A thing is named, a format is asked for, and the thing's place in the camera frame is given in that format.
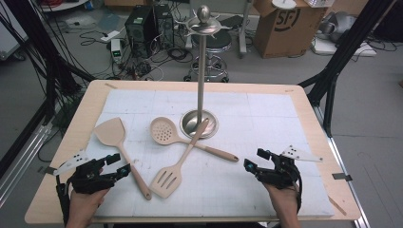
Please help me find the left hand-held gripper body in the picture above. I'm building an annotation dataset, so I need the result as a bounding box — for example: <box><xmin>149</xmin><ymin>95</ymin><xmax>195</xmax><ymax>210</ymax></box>
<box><xmin>52</xmin><ymin>150</ymin><xmax>120</xmax><ymax>195</ymax></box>

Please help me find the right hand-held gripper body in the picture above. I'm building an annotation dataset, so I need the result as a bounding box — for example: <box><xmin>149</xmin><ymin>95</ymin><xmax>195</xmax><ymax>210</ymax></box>
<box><xmin>255</xmin><ymin>144</ymin><xmax>324</xmax><ymax>191</ymax></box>

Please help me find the beige solid spatula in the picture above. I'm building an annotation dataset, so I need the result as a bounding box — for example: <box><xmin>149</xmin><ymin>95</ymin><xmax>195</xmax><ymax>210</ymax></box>
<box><xmin>93</xmin><ymin>117</ymin><xmax>153</xmax><ymax>201</ymax></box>

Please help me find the beige slotted spatula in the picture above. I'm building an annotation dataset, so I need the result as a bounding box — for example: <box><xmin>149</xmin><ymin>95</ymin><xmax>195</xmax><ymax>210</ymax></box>
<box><xmin>148</xmin><ymin>118</ymin><xmax>211</xmax><ymax>200</ymax></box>

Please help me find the metal utensil stand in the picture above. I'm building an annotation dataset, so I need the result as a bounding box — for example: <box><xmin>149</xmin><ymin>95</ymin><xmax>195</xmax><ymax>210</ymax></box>
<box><xmin>179</xmin><ymin>4</ymin><xmax>234</xmax><ymax>140</ymax></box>

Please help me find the person's left hand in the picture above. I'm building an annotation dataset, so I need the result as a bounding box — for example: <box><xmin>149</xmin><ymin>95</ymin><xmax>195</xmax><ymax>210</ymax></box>
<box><xmin>65</xmin><ymin>186</ymin><xmax>110</xmax><ymax>228</ymax></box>

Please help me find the person's right hand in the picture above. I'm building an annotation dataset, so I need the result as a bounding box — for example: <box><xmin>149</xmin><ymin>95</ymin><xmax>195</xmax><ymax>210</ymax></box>
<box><xmin>262</xmin><ymin>182</ymin><xmax>302</xmax><ymax>228</ymax></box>

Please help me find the white grid mat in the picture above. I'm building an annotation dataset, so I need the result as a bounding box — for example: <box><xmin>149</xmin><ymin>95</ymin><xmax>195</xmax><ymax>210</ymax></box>
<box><xmin>62</xmin><ymin>88</ymin><xmax>336</xmax><ymax>218</ymax></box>

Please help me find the black tape piece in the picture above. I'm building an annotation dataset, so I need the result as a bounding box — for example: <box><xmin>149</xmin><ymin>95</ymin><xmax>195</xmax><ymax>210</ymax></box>
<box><xmin>37</xmin><ymin>165</ymin><xmax>61</xmax><ymax>177</ymax></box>
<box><xmin>332</xmin><ymin>172</ymin><xmax>354</xmax><ymax>182</ymax></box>

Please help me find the beige perforated skimmer spoon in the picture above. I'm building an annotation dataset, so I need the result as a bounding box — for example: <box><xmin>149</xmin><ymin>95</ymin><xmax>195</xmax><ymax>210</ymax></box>
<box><xmin>149</xmin><ymin>116</ymin><xmax>240</xmax><ymax>163</ymax></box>

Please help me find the white device with green display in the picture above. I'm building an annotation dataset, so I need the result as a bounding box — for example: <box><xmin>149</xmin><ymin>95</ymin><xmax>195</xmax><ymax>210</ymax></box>
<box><xmin>109</xmin><ymin>38</ymin><xmax>124</xmax><ymax>64</ymax></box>

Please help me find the black round stool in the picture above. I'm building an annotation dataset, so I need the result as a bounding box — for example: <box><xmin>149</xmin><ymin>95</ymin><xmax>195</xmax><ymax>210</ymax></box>
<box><xmin>183</xmin><ymin>29</ymin><xmax>234</xmax><ymax>84</ymax></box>

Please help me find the brown cardboard box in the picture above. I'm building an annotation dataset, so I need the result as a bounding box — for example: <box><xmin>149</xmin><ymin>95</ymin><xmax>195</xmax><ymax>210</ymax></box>
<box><xmin>253</xmin><ymin>0</ymin><xmax>329</xmax><ymax>60</ymax></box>

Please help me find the white power strip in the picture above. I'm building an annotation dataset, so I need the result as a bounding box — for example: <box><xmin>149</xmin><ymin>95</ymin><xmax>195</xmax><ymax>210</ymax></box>
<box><xmin>100</xmin><ymin>29</ymin><xmax>122</xmax><ymax>44</ymax></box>

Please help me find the grey metal stand leg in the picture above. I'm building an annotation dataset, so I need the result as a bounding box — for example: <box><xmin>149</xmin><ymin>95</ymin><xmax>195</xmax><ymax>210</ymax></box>
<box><xmin>238</xmin><ymin>0</ymin><xmax>255</xmax><ymax>60</ymax></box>

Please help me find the large black computer tower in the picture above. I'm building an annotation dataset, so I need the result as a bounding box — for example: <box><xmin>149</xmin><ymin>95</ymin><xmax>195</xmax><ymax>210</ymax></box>
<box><xmin>124</xmin><ymin>5</ymin><xmax>160</xmax><ymax>59</ymax></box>

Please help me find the slim black computer tower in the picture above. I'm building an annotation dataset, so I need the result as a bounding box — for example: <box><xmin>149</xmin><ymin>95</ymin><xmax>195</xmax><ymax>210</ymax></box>
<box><xmin>153</xmin><ymin>3</ymin><xmax>175</xmax><ymax>50</ymax></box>

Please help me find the grey bag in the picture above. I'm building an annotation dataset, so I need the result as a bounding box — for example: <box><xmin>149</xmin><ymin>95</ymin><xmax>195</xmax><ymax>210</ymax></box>
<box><xmin>317</xmin><ymin>11</ymin><xmax>357</xmax><ymax>44</ymax></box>

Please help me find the white round disc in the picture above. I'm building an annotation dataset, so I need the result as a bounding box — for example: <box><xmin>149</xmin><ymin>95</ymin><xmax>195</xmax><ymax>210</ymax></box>
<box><xmin>271</xmin><ymin>0</ymin><xmax>297</xmax><ymax>10</ymax></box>

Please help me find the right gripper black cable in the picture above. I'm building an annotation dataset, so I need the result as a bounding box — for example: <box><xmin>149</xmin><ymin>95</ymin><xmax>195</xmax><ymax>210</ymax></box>
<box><xmin>292</xmin><ymin>172</ymin><xmax>304</xmax><ymax>213</ymax></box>

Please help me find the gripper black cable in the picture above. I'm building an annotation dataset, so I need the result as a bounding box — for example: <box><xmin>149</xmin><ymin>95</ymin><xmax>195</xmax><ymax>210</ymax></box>
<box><xmin>55</xmin><ymin>174</ymin><xmax>71</xmax><ymax>227</ymax></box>
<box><xmin>292</xmin><ymin>172</ymin><xmax>304</xmax><ymax>213</ymax></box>

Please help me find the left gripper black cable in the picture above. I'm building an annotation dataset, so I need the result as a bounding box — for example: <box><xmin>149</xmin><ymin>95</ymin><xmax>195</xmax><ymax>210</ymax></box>
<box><xmin>55</xmin><ymin>174</ymin><xmax>71</xmax><ymax>227</ymax></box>

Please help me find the aluminium rail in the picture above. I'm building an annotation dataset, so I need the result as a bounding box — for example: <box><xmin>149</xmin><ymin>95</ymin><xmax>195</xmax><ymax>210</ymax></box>
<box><xmin>313</xmin><ymin>105</ymin><xmax>372</xmax><ymax>228</ymax></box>
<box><xmin>0</xmin><ymin>123</ymin><xmax>53</xmax><ymax>207</ymax></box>

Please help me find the black metal frame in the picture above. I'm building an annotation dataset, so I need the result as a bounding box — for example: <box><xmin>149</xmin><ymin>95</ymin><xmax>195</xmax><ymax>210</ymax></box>
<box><xmin>297</xmin><ymin>0</ymin><xmax>397</xmax><ymax>139</ymax></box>
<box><xmin>0</xmin><ymin>0</ymin><xmax>96</xmax><ymax>127</ymax></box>

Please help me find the black floor cable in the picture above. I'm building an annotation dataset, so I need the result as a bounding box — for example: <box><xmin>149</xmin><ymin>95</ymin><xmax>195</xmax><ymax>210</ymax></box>
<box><xmin>79</xmin><ymin>29</ymin><xmax>110</xmax><ymax>47</ymax></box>

